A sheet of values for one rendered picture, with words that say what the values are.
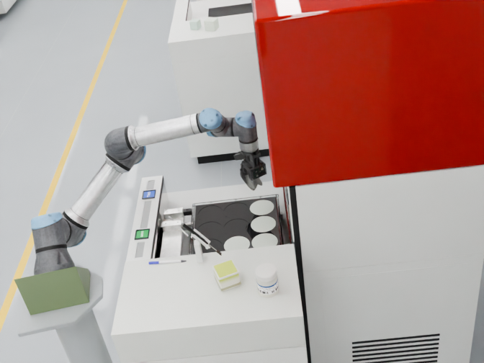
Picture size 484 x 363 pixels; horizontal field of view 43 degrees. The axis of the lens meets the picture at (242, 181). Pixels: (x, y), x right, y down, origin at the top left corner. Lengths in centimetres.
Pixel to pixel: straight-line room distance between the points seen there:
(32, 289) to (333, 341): 121
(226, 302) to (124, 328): 34
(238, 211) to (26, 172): 273
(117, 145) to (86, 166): 250
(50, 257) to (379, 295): 126
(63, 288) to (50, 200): 224
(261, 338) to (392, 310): 69
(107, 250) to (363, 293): 197
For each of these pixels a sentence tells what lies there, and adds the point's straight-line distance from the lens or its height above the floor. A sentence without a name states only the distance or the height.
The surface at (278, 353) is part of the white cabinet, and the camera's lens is 215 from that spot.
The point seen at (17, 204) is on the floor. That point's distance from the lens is 468.
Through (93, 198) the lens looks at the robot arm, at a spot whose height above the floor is 108.
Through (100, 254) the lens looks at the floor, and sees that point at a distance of 397.
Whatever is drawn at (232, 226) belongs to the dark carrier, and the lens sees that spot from 249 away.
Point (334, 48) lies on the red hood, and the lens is 188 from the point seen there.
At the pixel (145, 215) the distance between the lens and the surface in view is 255.
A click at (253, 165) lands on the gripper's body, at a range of 241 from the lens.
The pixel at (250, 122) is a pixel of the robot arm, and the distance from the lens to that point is 234.
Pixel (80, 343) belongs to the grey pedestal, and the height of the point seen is 62.
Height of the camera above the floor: 247
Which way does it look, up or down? 35 degrees down
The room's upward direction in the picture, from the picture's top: 9 degrees counter-clockwise
